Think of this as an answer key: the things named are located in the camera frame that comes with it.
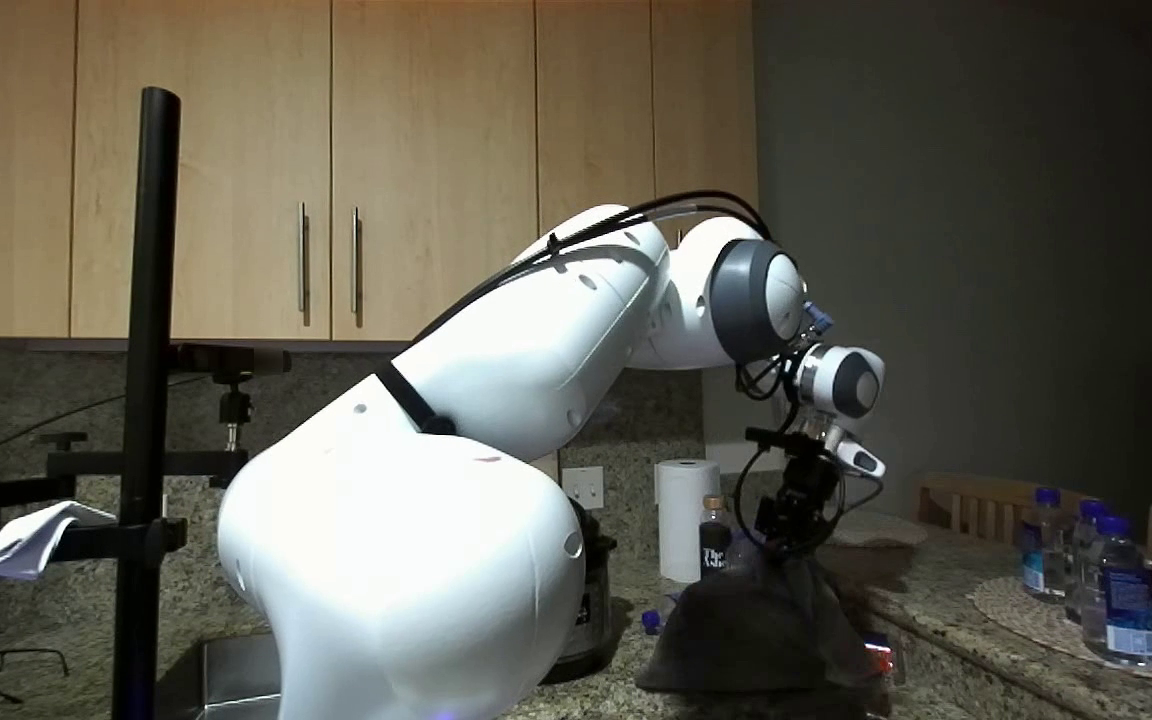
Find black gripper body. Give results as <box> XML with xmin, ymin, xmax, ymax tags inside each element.
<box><xmin>751</xmin><ymin>441</ymin><xmax>854</xmax><ymax>539</ymax></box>

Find grey towel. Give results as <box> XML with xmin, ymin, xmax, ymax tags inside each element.
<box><xmin>633</xmin><ymin>539</ymin><xmax>882</xmax><ymax>707</ymax></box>

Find white paper towel roll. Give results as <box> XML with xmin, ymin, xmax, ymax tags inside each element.
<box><xmin>653</xmin><ymin>454</ymin><xmax>728</xmax><ymax>590</ymax></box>

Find dark bottle white label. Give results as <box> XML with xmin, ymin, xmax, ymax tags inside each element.
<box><xmin>698</xmin><ymin>496</ymin><xmax>737</xmax><ymax>578</ymax></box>

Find round woven placemat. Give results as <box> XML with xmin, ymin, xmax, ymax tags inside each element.
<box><xmin>969</xmin><ymin>570</ymin><xmax>1152</xmax><ymax>692</ymax></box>
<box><xmin>839</xmin><ymin>508</ymin><xmax>937</xmax><ymax>553</ymax></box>

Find black pressure cooker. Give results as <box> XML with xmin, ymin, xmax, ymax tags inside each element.
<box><xmin>549</xmin><ymin>511</ymin><xmax>621</xmax><ymax>683</ymax></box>

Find water bottle blue label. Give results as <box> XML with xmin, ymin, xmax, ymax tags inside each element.
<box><xmin>1084</xmin><ymin>511</ymin><xmax>1152</xmax><ymax>672</ymax></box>
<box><xmin>1016</xmin><ymin>482</ymin><xmax>1071</xmax><ymax>604</ymax></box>

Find wooden cabinet door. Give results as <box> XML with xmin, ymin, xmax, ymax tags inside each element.
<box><xmin>0</xmin><ymin>0</ymin><xmax>80</xmax><ymax>338</ymax></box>
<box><xmin>533</xmin><ymin>0</ymin><xmax>657</xmax><ymax>241</ymax></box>
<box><xmin>70</xmin><ymin>0</ymin><xmax>335</xmax><ymax>342</ymax></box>
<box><xmin>648</xmin><ymin>0</ymin><xmax>765</xmax><ymax>229</ymax></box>
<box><xmin>330</xmin><ymin>0</ymin><xmax>543</xmax><ymax>342</ymax></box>

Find stainless steel sink basin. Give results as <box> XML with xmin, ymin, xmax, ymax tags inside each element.
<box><xmin>153</xmin><ymin>633</ymin><xmax>290</xmax><ymax>720</ymax></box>

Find black vertical stand pole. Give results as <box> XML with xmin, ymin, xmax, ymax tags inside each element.
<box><xmin>108</xmin><ymin>85</ymin><xmax>188</xmax><ymax>720</ymax></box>

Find white crumpled paper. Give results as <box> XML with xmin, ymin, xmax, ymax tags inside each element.
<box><xmin>0</xmin><ymin>496</ymin><xmax>121</xmax><ymax>585</ymax></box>

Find black eyeglasses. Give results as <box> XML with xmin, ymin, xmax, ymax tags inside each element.
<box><xmin>0</xmin><ymin>639</ymin><xmax>75</xmax><ymax>707</ymax></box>

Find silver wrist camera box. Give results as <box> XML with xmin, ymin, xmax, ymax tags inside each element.
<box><xmin>825</xmin><ymin>429</ymin><xmax>892</xmax><ymax>482</ymax></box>

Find white wall outlet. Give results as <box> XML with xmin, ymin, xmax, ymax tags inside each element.
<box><xmin>561</xmin><ymin>460</ymin><xmax>610</xmax><ymax>514</ymax></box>

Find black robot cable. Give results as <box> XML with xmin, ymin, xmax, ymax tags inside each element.
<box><xmin>409</xmin><ymin>188</ymin><xmax>887</xmax><ymax>561</ymax></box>

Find black cable strap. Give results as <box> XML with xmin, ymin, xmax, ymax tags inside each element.
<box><xmin>372</xmin><ymin>356</ymin><xmax>466</xmax><ymax>441</ymax></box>

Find metal cabinet handle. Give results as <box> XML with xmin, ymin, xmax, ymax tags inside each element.
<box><xmin>298</xmin><ymin>201</ymin><xmax>318</xmax><ymax>333</ymax></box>
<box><xmin>352</xmin><ymin>205</ymin><xmax>372</xmax><ymax>336</ymax></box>

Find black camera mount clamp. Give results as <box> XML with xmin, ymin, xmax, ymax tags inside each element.
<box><xmin>173</xmin><ymin>338</ymin><xmax>298</xmax><ymax>465</ymax></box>

